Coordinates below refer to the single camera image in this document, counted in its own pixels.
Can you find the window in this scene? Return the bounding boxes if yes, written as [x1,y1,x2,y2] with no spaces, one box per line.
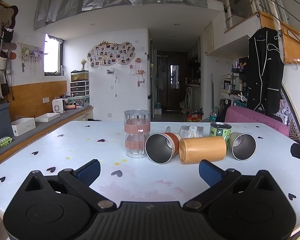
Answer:
[44,34,64,76]

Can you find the pink chair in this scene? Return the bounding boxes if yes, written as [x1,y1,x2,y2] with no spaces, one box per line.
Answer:
[225,105,290,137]

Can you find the green printed can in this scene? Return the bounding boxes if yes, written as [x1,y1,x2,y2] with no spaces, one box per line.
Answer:
[209,122,232,147]

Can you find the white open box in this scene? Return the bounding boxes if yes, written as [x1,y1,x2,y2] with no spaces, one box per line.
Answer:
[11,117,36,137]

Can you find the white flat box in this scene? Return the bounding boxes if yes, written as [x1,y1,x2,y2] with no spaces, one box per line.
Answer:
[35,112,61,122]

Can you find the red carton box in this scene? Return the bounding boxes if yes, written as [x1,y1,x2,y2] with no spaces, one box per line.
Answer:
[187,111,203,122]

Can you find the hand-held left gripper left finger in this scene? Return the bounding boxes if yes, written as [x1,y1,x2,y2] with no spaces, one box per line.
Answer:
[22,159,117,210]

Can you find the black jacket white trim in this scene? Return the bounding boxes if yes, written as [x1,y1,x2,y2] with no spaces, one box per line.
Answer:
[247,27,285,115]

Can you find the steel cup pale green sleeve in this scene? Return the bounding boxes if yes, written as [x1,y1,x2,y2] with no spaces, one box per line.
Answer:
[229,132,257,161]

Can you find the glass fish tank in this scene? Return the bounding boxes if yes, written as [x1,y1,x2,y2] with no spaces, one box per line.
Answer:
[70,70,89,82]

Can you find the plastic water bottle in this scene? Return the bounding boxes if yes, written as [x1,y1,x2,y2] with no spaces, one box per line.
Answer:
[209,106,219,122]

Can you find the clear ribbed plastic cup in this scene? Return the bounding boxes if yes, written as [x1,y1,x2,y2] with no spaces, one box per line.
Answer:
[178,125,205,138]

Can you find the green egg-shaped tray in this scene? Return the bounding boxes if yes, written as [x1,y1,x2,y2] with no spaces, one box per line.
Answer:
[0,136,13,148]

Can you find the dark wooden door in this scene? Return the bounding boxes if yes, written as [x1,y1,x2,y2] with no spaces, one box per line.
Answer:
[167,51,188,110]

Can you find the cloud-shaped photo board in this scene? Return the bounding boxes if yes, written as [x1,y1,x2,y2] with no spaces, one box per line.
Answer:
[87,40,136,68]

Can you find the washing machine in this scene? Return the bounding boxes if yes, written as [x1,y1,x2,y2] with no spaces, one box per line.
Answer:
[186,86,197,109]

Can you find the bamboo cup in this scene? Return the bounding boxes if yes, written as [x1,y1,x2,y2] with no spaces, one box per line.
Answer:
[179,136,227,165]

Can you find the brown wall coat rack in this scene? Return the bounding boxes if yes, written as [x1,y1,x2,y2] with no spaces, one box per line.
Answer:
[0,0,18,55]

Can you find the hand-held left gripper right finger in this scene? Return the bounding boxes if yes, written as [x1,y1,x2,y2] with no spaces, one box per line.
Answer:
[183,159,280,210]

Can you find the black storage shelf rack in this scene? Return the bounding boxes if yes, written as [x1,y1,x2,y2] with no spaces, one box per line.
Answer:
[231,61,248,100]

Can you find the small drawer unit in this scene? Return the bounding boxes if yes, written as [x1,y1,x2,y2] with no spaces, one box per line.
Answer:
[70,80,90,97]

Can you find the white desktop appliance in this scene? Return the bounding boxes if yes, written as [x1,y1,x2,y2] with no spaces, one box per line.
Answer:
[52,99,66,113]

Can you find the steel cup brown sleeve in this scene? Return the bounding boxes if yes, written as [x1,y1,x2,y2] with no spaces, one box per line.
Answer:
[145,132,182,165]

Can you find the clear glass cup pink bands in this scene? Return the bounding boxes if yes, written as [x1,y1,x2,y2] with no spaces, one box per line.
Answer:
[124,109,151,159]

